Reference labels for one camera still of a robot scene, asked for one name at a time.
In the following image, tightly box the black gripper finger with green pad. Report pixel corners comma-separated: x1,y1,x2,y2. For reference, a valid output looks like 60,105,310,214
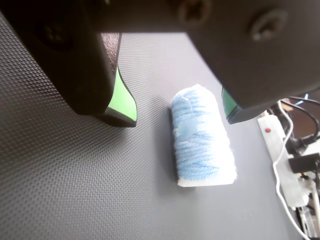
96,0,320,126
0,0,138,129

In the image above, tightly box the light blue yarn-wrapped block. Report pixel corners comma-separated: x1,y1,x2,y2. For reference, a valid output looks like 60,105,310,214
170,83,238,188

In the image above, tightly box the white power strip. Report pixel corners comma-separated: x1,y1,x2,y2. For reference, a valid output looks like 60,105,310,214
256,114,310,209

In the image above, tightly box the dark grey textured mat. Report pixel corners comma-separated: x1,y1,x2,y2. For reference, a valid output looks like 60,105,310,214
0,11,305,240

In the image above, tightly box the black plug adapter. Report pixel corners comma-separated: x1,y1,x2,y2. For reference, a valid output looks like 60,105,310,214
288,153,320,174

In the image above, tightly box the thin black cable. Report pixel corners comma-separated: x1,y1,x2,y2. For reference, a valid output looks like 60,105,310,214
282,96,320,151

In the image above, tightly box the thin white cable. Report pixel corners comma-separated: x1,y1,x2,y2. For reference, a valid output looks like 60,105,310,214
272,99,312,240

